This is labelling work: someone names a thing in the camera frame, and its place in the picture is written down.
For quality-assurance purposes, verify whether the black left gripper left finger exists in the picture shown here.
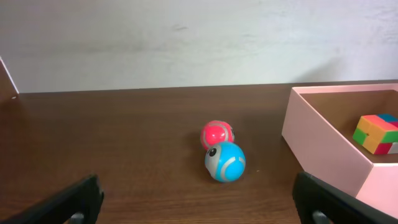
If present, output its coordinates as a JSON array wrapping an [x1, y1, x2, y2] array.
[[1, 174, 104, 224]]

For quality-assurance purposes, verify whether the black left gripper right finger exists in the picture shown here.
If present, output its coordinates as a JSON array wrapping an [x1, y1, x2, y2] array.
[[292, 172, 397, 224]]

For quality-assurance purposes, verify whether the pink grey toy ball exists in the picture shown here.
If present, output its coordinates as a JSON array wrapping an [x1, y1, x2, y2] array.
[[200, 120, 235, 151]]

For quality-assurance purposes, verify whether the blue grey toy ball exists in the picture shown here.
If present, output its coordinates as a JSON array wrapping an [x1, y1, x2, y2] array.
[[205, 141, 246, 182]]

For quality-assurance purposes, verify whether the multicoloured puzzle cube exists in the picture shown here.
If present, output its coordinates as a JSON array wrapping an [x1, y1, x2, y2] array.
[[353, 114, 397, 155]]

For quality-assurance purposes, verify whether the pink cardboard box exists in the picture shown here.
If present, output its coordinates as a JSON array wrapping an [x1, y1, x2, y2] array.
[[282, 83, 397, 217]]

